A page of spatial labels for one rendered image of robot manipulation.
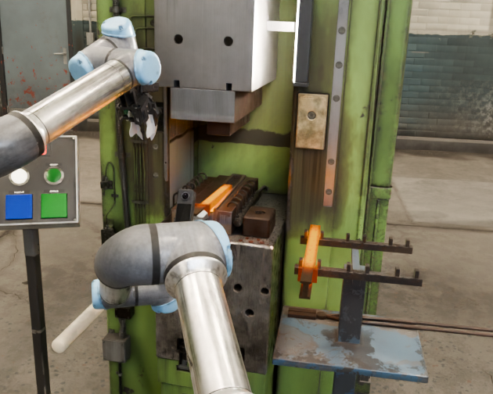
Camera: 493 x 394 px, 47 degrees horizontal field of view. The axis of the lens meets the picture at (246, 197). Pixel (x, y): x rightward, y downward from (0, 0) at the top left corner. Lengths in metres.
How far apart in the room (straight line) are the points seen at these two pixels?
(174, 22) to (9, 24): 6.94
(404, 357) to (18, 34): 7.55
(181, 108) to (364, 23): 0.60
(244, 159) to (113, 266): 1.24
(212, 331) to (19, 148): 0.48
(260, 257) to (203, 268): 0.74
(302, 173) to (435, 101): 6.03
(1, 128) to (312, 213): 1.09
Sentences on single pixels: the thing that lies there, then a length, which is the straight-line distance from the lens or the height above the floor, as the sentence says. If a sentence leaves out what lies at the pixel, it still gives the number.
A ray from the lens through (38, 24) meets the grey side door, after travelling 8.43.
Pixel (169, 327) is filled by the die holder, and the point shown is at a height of 0.59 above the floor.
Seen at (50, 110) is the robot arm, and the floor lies 1.39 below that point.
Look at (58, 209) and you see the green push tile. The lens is 1.82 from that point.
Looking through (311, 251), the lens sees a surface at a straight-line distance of 1.51.
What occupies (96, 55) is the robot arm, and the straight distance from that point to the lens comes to 1.38.
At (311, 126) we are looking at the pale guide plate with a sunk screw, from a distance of 1.80.
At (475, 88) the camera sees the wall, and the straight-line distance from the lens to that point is 7.89.
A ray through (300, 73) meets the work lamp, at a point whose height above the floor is 1.42.
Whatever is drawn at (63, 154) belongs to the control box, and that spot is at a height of 1.15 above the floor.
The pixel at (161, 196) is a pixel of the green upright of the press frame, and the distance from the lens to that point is 2.00.
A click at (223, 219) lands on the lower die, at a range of 1.80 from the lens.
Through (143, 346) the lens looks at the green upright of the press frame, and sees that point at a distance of 2.28.
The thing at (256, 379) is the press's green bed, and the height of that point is 0.44.
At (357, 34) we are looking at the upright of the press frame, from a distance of 1.79.
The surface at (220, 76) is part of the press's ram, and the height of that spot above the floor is 1.41.
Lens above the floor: 1.57
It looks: 17 degrees down
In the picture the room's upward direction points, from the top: 2 degrees clockwise
